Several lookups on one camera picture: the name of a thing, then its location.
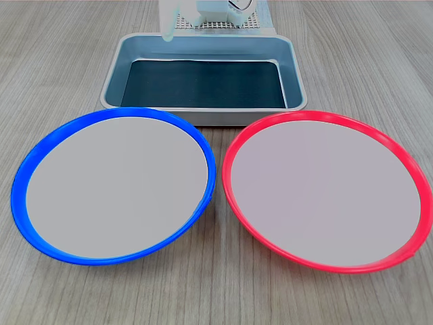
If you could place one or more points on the blue-rimmed round white plate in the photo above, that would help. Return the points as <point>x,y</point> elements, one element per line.
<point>115,189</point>

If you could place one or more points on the black tray mat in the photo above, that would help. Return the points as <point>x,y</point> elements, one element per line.
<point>203,84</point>

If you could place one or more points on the translucent tape strip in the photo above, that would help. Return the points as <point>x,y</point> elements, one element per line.
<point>267,20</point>

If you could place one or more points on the rectangular steel tray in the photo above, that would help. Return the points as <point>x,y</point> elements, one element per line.
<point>203,116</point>

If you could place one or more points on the red-rimmed round white plate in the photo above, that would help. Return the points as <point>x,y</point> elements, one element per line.
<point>324,196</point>

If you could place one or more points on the pale perforated base plate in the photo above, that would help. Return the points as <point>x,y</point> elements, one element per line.
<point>252,20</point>

